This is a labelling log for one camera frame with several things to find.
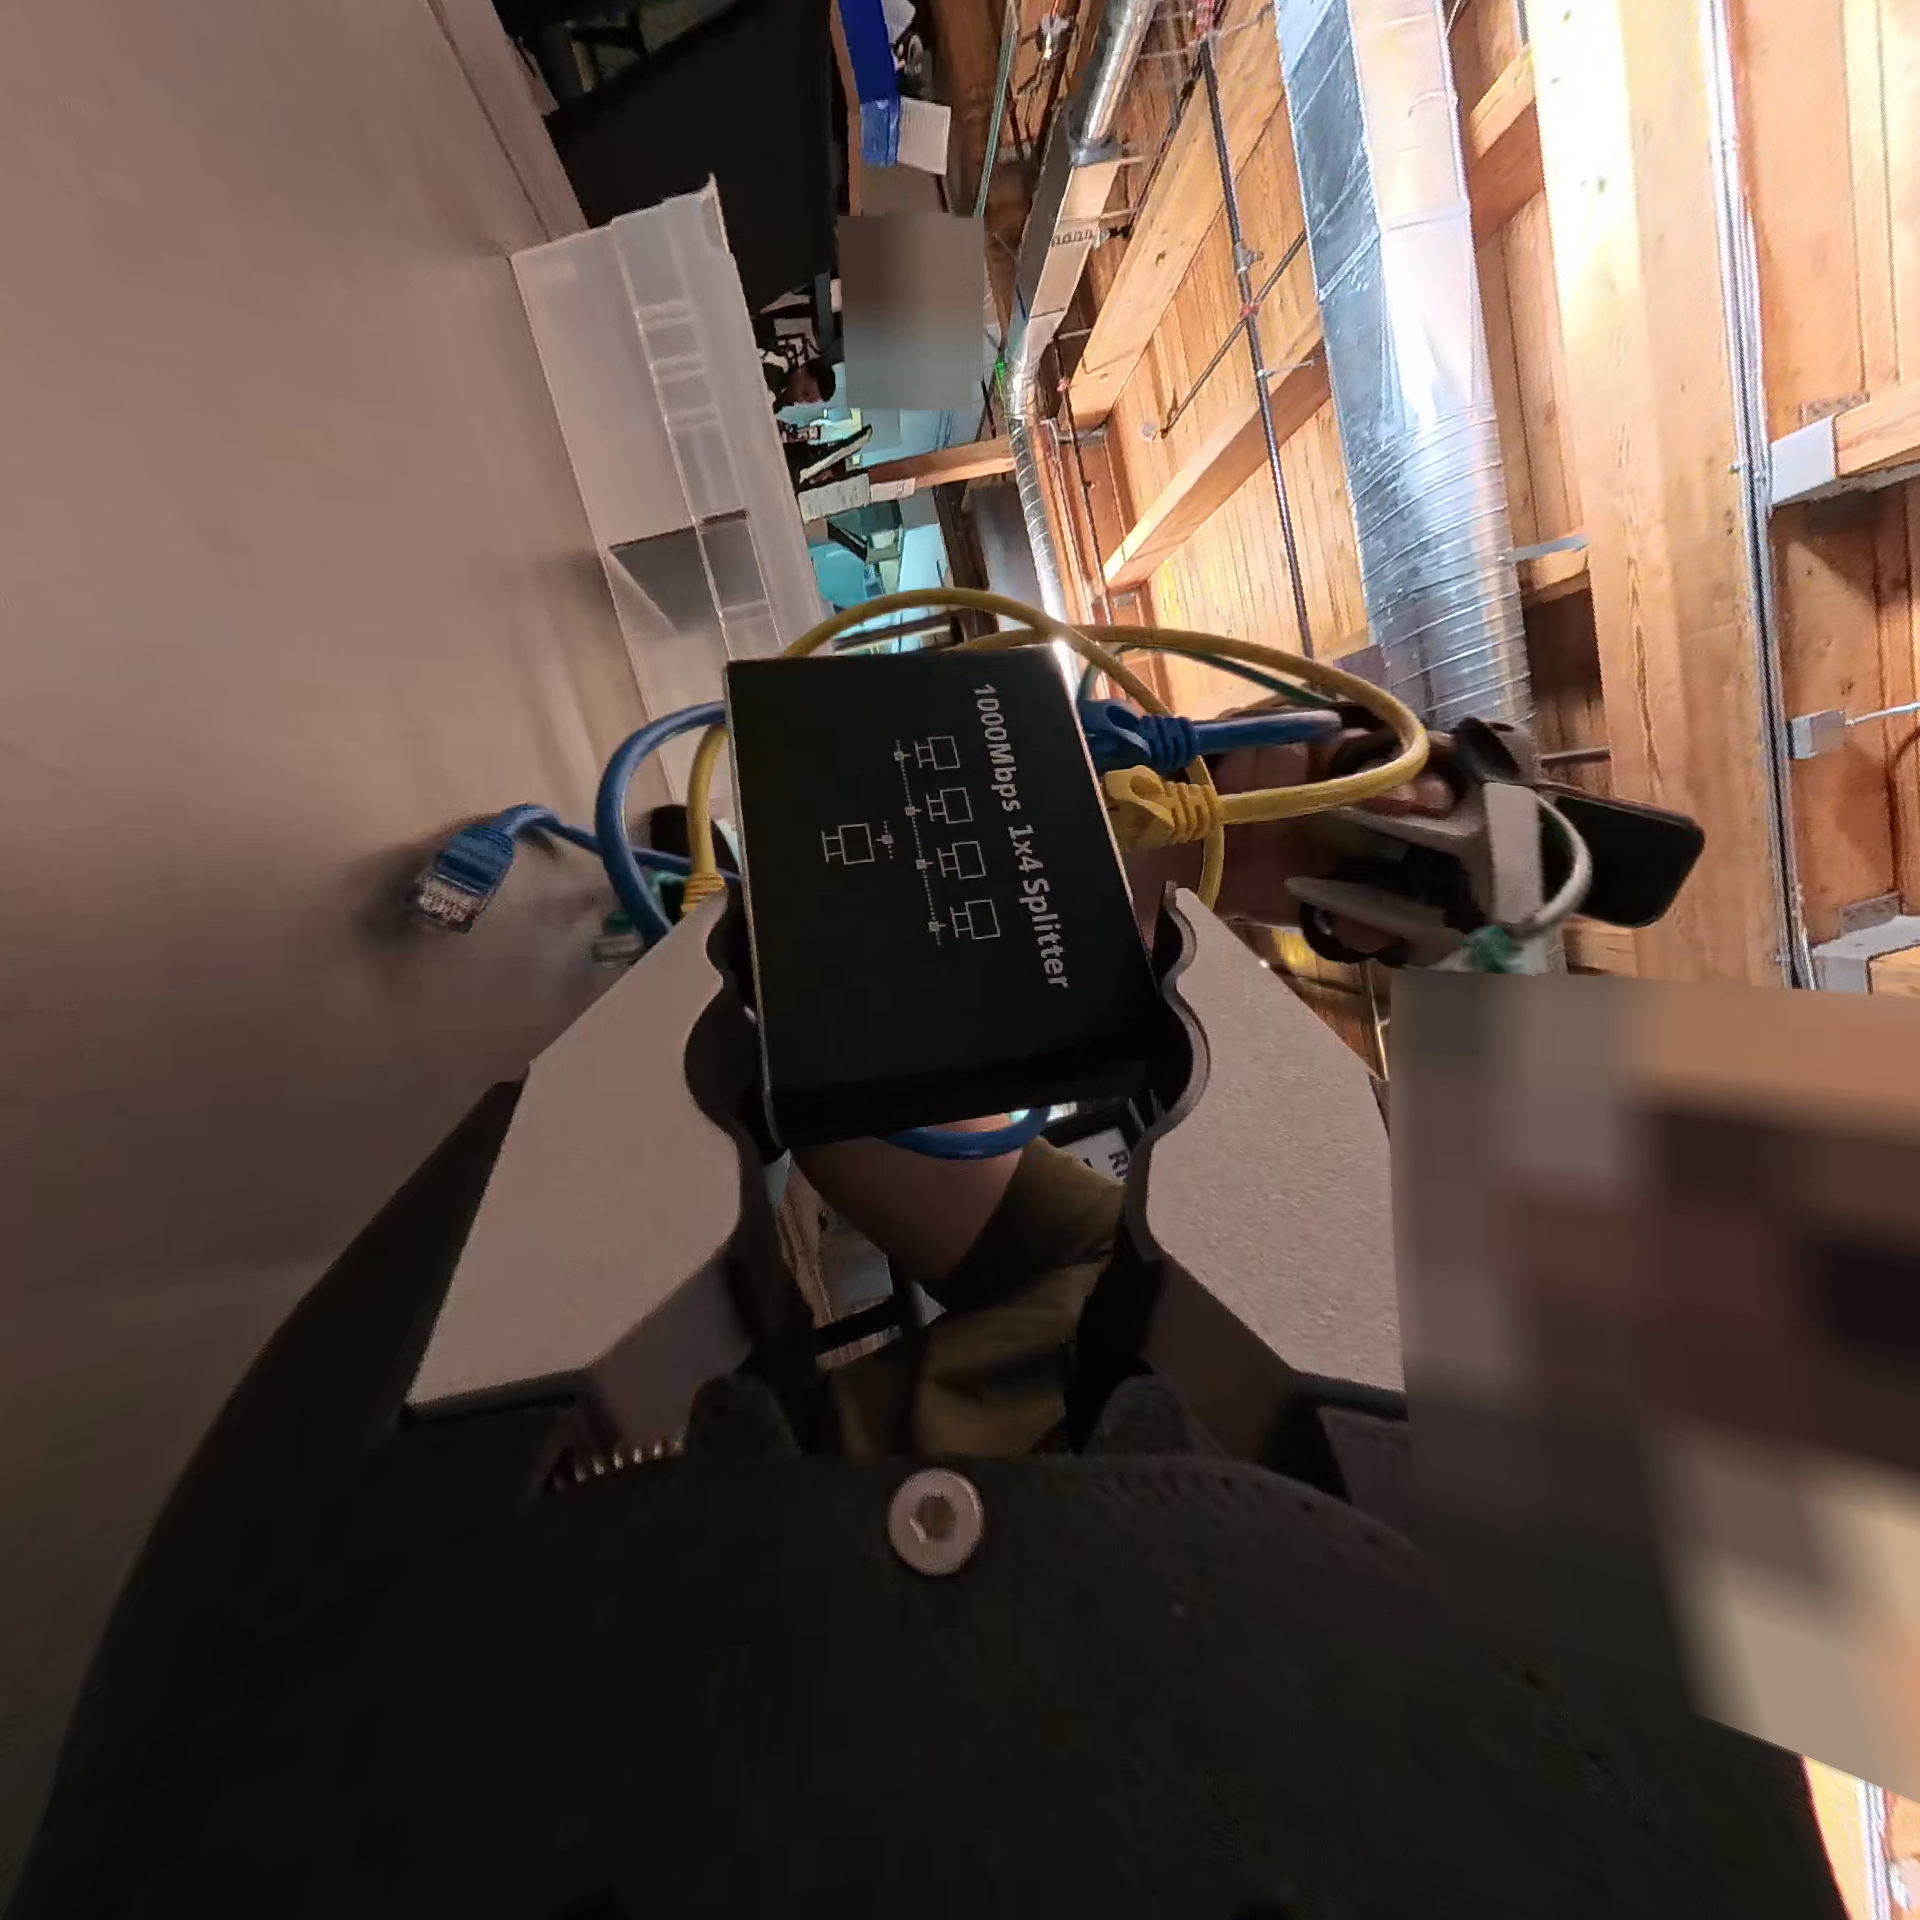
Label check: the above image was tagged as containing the green ethernet cable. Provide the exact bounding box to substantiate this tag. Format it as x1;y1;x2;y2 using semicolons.
587;631;1594;980

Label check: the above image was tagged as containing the narrow silver duct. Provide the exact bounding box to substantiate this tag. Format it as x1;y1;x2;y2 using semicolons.
997;0;1160;601

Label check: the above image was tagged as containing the clear plastic container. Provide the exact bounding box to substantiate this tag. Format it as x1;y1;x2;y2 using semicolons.
510;177;833;752

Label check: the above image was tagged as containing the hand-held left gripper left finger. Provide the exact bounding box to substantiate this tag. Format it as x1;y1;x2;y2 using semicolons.
403;881;825;1452

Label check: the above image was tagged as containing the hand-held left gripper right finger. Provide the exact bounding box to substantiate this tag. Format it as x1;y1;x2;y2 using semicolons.
1067;885;1406;1452

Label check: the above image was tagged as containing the black network splitter box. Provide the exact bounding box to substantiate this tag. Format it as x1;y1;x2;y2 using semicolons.
727;646;1169;1147

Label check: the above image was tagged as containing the silver ventilation duct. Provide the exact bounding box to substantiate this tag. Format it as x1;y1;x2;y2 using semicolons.
1275;0;1538;738

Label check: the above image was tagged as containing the person's right hand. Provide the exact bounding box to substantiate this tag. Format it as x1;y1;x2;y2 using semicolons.
1210;703;1472;917

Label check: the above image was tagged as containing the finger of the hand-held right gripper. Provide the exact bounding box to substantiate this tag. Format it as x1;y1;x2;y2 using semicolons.
1474;784;1554;966

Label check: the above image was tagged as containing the yellow ethernet cable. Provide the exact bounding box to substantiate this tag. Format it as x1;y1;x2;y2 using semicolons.
684;588;1436;916

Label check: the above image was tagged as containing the blue ethernet cable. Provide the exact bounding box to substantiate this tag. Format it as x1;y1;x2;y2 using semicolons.
408;694;1347;1165

